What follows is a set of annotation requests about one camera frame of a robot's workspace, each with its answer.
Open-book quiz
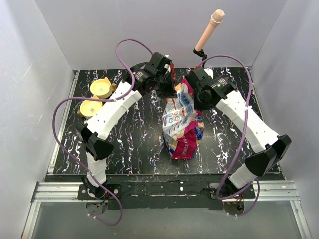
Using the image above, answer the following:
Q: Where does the pink pet food bag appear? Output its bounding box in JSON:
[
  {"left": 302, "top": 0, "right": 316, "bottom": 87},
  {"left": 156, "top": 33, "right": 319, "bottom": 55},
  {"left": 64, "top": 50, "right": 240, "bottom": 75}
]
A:
[{"left": 162, "top": 78, "right": 204, "bottom": 160}]

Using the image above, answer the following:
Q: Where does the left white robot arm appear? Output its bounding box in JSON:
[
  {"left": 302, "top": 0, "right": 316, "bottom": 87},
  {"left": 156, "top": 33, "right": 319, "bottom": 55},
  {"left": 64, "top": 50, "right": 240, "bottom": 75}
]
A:
[{"left": 76, "top": 63, "right": 176, "bottom": 199}]

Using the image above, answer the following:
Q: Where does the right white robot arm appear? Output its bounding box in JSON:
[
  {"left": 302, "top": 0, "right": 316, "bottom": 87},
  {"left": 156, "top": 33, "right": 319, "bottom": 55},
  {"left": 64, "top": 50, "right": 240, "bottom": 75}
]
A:
[{"left": 194, "top": 69, "right": 292, "bottom": 198}]

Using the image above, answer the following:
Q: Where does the upper yellow pet bowl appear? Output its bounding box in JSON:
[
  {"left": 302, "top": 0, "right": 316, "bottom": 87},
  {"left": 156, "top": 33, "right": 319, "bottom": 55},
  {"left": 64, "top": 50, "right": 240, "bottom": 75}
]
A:
[{"left": 90, "top": 77, "right": 117, "bottom": 99}]

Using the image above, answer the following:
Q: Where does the yellow pet bowl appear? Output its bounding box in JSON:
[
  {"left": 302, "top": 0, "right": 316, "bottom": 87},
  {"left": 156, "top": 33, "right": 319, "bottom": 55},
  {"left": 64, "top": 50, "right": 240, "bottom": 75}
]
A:
[
  {"left": 77, "top": 100, "right": 103, "bottom": 119},
  {"left": 90, "top": 77, "right": 117, "bottom": 99}
]

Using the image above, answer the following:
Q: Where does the lower yellow pet bowl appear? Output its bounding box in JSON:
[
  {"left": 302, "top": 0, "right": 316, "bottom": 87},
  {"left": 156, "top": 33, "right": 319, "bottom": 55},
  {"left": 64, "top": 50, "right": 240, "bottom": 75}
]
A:
[{"left": 77, "top": 100, "right": 103, "bottom": 119}]

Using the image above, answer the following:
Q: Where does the black microphone stand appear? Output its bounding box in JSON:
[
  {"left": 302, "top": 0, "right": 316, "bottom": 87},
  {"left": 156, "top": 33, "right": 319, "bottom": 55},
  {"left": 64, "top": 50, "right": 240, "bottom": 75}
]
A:
[{"left": 193, "top": 49, "right": 208, "bottom": 68}]

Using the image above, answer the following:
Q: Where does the pink microphone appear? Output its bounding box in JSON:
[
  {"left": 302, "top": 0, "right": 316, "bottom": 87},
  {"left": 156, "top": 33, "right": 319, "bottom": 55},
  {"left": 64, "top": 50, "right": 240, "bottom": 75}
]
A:
[{"left": 194, "top": 9, "right": 225, "bottom": 52}]

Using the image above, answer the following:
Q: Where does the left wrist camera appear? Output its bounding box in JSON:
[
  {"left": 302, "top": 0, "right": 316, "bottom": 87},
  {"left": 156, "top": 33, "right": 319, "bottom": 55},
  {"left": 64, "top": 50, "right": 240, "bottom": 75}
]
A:
[{"left": 145, "top": 52, "right": 172, "bottom": 76}]

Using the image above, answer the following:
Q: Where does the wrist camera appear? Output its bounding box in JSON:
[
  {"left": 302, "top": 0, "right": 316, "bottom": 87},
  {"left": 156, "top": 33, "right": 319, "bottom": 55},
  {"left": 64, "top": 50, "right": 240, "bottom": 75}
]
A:
[
  {"left": 185, "top": 67, "right": 213, "bottom": 94},
  {"left": 145, "top": 52, "right": 172, "bottom": 76}
]

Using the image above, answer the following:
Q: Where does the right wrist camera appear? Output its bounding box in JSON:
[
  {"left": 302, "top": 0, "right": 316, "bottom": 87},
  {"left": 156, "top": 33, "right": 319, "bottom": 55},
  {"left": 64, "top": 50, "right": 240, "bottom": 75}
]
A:
[{"left": 185, "top": 67, "right": 213, "bottom": 94}]

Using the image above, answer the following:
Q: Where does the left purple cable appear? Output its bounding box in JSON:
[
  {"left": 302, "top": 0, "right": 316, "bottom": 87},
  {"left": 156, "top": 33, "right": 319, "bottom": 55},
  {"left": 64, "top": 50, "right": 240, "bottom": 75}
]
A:
[{"left": 51, "top": 38, "right": 155, "bottom": 227}]

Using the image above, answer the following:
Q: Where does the purple cable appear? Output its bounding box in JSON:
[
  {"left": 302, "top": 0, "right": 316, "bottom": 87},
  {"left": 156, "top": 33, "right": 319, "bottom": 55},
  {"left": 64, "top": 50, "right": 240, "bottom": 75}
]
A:
[
  {"left": 51, "top": 38, "right": 155, "bottom": 227},
  {"left": 199, "top": 54, "right": 261, "bottom": 217}
]

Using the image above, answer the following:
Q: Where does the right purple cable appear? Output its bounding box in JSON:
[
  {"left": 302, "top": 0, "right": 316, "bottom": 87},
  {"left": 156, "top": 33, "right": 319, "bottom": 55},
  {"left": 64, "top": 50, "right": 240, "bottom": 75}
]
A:
[{"left": 199, "top": 54, "right": 261, "bottom": 217}]

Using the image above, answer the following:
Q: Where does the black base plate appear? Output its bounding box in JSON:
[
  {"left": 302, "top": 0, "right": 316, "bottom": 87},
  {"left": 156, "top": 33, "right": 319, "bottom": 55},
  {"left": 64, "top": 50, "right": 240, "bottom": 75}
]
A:
[{"left": 44, "top": 174, "right": 285, "bottom": 211}]

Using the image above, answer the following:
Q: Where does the aluminium frame rail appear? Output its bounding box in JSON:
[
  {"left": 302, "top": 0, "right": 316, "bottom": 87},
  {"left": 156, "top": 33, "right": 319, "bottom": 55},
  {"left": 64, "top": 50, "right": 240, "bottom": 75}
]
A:
[{"left": 21, "top": 70, "right": 312, "bottom": 239}]

